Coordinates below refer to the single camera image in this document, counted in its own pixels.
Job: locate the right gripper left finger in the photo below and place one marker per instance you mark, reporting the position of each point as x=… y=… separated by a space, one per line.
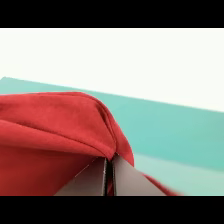
x=88 y=181

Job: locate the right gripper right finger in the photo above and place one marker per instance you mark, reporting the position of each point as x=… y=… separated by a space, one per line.
x=133 y=183

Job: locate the red T-shirt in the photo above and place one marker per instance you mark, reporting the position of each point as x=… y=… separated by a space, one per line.
x=50 y=133

